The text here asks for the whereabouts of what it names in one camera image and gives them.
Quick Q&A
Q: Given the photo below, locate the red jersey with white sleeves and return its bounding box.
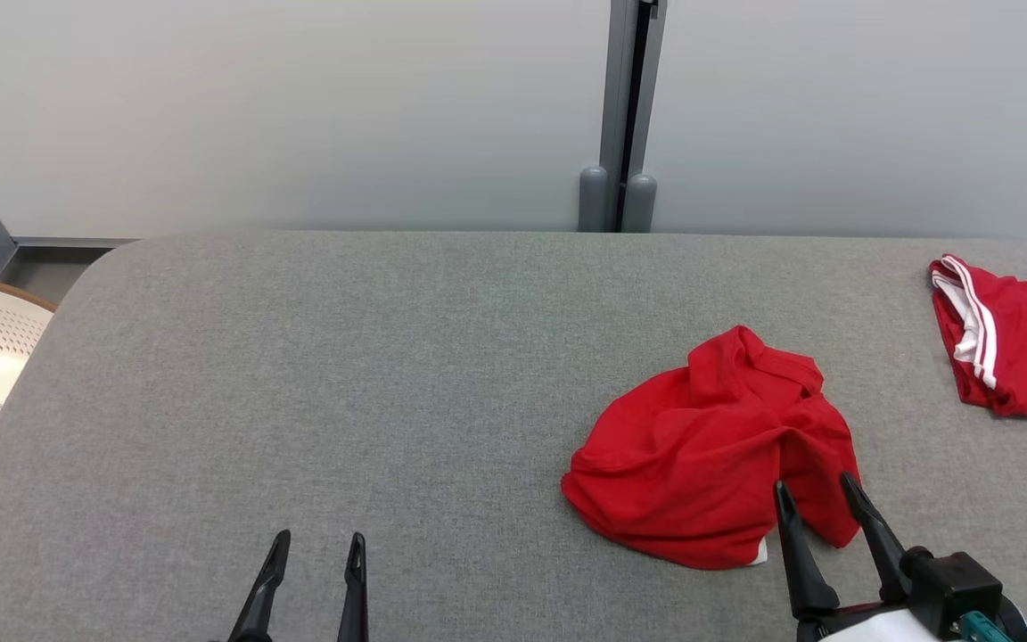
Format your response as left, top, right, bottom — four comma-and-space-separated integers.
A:
929, 254, 1027, 422

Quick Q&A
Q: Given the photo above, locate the grey partition post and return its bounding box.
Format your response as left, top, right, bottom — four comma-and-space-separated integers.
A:
598, 0, 668, 233

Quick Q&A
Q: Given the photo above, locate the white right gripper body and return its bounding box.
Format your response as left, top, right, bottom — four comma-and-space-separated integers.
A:
794, 602, 965, 642

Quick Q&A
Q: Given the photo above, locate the grey cylindrical post foot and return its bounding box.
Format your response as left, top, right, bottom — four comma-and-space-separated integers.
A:
625, 173, 658, 233
579, 166, 610, 233

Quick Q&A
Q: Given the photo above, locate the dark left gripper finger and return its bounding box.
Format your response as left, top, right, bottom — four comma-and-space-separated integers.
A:
338, 532, 369, 642
228, 530, 292, 642

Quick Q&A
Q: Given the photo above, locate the plain red shirt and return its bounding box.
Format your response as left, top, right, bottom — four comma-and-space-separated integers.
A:
561, 325, 862, 572

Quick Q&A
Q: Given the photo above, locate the grey fabric sofa cushion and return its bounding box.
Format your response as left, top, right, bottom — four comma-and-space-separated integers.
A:
0, 230, 1027, 642

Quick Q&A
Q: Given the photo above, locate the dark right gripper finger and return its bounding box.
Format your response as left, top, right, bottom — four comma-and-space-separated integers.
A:
839, 471, 911, 604
774, 480, 840, 621

